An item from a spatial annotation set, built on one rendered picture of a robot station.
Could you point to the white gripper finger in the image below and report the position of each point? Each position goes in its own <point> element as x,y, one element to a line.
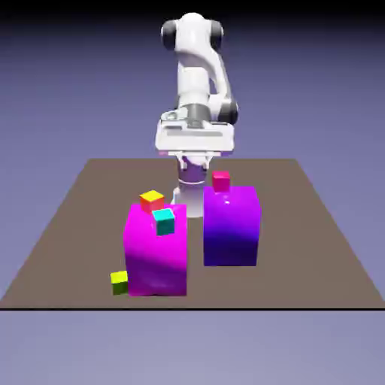
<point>207,161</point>
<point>182,161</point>

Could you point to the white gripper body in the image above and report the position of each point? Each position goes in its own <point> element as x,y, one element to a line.
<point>195,140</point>

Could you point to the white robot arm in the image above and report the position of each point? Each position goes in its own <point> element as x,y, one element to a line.
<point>192,60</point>

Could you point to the small pink cube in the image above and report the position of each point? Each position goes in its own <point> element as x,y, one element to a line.
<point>221,181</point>

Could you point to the small orange cube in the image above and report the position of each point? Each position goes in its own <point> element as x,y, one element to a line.
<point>151,201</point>

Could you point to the small cyan cube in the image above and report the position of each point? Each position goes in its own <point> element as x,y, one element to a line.
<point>164,222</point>

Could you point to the small yellow cube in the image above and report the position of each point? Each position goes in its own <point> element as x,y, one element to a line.
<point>119,282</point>

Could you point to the large purple box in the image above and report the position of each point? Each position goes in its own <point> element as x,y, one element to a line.
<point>231,228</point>

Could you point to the large magenta box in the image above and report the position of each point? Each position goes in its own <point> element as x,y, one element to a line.
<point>156,252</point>

